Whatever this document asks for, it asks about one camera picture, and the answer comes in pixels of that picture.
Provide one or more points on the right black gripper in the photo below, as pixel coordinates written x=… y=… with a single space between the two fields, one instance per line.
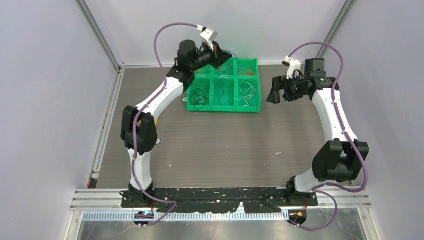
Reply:
x=281 y=83

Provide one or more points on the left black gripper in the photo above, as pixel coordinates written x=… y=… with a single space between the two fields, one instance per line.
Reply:
x=220 y=56

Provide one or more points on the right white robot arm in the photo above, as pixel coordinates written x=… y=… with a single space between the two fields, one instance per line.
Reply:
x=341 y=157

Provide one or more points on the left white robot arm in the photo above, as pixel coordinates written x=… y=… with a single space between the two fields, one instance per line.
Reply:
x=138 y=128

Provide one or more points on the green six-compartment bin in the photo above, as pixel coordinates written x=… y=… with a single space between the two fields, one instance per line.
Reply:
x=235 y=87

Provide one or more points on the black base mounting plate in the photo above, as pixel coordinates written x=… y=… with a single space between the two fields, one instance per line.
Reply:
x=217 y=200

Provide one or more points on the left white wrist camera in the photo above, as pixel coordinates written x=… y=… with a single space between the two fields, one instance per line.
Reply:
x=208 y=36

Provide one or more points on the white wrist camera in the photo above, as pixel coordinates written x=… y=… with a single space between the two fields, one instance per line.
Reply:
x=292 y=66
x=208 y=36

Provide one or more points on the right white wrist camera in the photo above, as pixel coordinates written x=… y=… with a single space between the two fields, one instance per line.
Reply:
x=292 y=66

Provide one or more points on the right aluminium corner post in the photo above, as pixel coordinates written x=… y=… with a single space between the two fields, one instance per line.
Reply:
x=339 y=20

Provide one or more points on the aluminium corner post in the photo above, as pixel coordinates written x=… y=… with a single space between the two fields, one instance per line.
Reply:
x=339 y=20
x=91 y=20

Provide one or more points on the left aluminium corner post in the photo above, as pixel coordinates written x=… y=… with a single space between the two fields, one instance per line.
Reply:
x=91 y=20

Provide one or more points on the slotted white cable duct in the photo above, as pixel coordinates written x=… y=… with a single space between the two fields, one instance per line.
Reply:
x=149 y=216

